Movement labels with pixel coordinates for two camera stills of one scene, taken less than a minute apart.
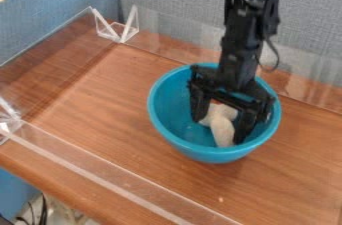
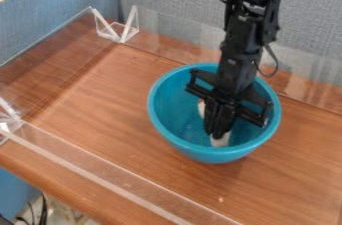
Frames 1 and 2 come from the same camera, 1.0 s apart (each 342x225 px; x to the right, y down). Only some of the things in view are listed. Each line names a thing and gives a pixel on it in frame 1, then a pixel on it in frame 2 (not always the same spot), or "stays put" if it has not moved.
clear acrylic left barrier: [73, 30] stays put
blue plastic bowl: [189, 137] stays put
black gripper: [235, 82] to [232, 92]
